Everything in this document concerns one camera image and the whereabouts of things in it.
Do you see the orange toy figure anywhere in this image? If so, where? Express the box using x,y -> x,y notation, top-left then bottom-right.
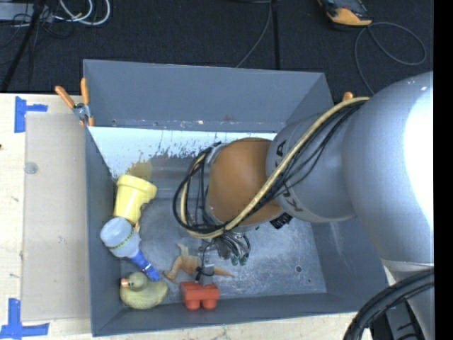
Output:
162,243 -> 236,285

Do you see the red toy building block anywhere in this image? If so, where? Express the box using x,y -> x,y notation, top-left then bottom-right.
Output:
180,280 -> 221,312

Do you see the yellow rubber duck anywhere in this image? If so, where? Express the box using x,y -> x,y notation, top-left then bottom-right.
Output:
118,271 -> 169,311

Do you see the clear bottle with blue cap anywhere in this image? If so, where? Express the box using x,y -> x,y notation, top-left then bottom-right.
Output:
99,217 -> 162,283

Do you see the yellow plastic cup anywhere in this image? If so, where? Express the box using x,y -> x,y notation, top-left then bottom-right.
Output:
112,174 -> 159,225

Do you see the pale wood flat board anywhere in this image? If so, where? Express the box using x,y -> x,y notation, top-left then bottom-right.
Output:
20,113 -> 93,322

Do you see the grey metal bin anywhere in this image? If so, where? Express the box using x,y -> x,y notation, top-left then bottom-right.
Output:
82,59 -> 391,338

